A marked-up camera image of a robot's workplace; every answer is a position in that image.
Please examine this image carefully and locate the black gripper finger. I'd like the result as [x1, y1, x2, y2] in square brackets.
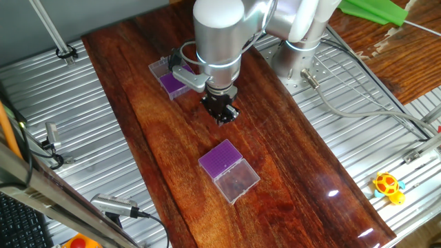
[225, 105, 240, 122]
[212, 106, 231, 127]

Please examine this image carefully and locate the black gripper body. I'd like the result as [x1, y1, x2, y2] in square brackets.
[200, 92, 239, 116]

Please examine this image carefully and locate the purple pipette tip box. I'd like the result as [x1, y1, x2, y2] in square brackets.
[198, 138, 261, 205]
[148, 56, 194, 101]

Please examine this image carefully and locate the dark wooden board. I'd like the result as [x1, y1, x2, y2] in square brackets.
[81, 0, 397, 248]

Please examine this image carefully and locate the yellow orange turtle toy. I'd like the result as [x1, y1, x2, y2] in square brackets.
[371, 171, 407, 206]

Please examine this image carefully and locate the green cloth flag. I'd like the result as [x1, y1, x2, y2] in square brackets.
[336, 0, 441, 38]

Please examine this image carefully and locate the orange emergency stop button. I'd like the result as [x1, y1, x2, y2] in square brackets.
[61, 232, 103, 248]

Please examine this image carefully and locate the orange tube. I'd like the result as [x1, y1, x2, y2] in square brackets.
[0, 101, 24, 160]

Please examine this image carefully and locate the black keyboard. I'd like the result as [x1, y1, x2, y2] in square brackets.
[0, 192, 55, 248]

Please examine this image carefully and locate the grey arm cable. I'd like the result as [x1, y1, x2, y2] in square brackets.
[178, 0, 278, 67]

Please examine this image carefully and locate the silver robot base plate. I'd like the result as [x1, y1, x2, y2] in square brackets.
[263, 41, 334, 96]

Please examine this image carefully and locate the black camera cable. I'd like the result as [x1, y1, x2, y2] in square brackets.
[132, 208, 170, 248]

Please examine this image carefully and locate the silver ribbed camera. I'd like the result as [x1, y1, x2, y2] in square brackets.
[90, 193, 141, 218]

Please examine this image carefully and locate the grey cable with metal connector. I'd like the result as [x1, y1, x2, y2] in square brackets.
[300, 68, 441, 137]

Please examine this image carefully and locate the black camera stand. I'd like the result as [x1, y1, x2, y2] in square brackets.
[104, 211, 124, 229]

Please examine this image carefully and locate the black ring clamp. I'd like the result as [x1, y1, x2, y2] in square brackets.
[41, 141, 65, 171]
[56, 43, 79, 60]

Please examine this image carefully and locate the small grey camera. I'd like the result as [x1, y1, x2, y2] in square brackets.
[44, 122, 63, 149]

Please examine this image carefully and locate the aluminium strut with bracket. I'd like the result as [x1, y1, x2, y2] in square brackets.
[402, 132, 441, 165]

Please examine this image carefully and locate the large aluminium frame beam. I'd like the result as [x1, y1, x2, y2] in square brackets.
[0, 141, 141, 248]

